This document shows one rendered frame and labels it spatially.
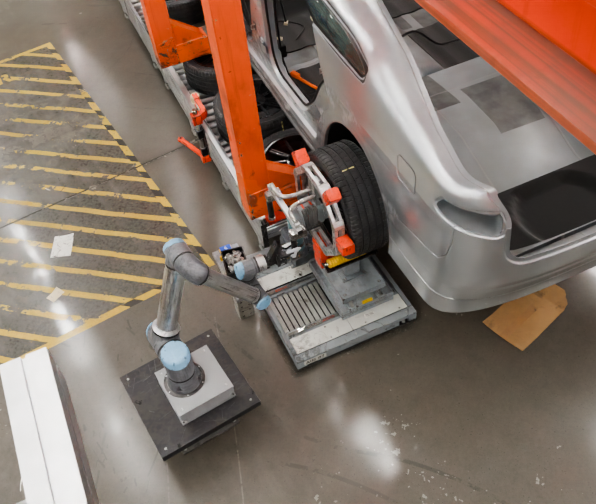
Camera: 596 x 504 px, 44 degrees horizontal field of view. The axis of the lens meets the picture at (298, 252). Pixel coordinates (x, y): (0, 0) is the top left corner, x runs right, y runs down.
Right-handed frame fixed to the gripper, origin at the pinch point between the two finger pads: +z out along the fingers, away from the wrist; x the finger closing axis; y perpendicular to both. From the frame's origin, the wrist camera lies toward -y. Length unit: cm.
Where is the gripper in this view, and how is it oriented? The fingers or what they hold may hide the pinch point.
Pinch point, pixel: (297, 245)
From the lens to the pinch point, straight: 403.3
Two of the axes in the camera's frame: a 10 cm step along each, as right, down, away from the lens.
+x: 4.1, 6.5, -6.3
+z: 9.1, -3.6, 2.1
